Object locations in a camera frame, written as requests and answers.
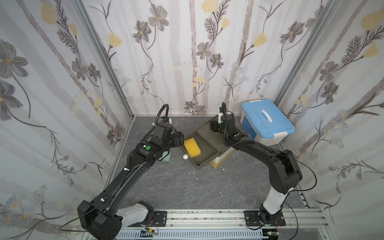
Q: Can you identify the olive green drawer cabinet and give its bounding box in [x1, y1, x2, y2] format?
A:
[196, 121, 235, 169]

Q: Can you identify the yellow sponge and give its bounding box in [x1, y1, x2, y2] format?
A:
[184, 138, 201, 158]

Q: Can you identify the olive top drawer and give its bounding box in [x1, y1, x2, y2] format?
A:
[181, 132, 219, 171]

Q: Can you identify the green sponge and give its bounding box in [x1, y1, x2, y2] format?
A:
[158, 151, 171, 162]

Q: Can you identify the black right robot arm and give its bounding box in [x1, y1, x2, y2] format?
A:
[210, 115, 303, 225]

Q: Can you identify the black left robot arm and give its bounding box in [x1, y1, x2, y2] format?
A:
[77, 117, 184, 240]

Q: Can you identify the white storage bin blue lid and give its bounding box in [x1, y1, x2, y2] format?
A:
[241, 99, 296, 147]

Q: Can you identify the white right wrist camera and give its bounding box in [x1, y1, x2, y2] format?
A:
[218, 113, 223, 125]

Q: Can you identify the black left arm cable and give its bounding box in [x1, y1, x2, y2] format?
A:
[153, 103, 171, 130]

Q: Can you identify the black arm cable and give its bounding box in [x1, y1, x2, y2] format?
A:
[153, 103, 171, 130]
[281, 149, 318, 193]

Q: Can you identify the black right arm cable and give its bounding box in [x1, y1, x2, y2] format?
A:
[281, 149, 318, 193]

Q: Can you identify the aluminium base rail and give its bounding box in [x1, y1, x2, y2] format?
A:
[85, 207, 335, 240]

